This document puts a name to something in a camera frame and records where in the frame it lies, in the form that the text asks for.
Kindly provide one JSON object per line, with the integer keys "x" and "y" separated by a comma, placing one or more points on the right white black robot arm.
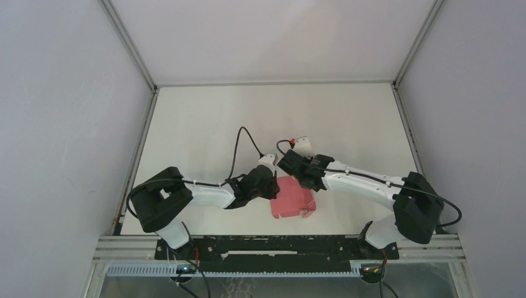
{"x": 415, "y": 207}

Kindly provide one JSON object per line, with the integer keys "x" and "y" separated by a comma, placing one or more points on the white slotted cable duct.
{"x": 173, "y": 270}

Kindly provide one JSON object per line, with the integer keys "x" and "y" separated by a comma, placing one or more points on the aluminium front frame rail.
{"x": 134, "y": 249}

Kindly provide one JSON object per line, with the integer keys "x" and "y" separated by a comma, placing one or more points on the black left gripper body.
{"x": 268, "y": 192}

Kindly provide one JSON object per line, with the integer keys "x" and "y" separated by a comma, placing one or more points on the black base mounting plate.
{"x": 299, "y": 253}

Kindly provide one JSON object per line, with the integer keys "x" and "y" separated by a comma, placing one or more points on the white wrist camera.
{"x": 302, "y": 146}
{"x": 268, "y": 160}

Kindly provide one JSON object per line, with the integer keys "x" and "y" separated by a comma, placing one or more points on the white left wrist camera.
{"x": 268, "y": 160}

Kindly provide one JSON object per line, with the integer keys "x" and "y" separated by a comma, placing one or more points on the pink cardboard box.
{"x": 292, "y": 200}

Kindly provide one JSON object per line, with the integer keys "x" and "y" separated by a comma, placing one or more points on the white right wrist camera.
{"x": 302, "y": 146}

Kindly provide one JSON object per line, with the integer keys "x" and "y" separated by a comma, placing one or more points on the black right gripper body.
{"x": 299, "y": 180}

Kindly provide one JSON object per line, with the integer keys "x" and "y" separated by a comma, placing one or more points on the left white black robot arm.
{"x": 157, "y": 202}

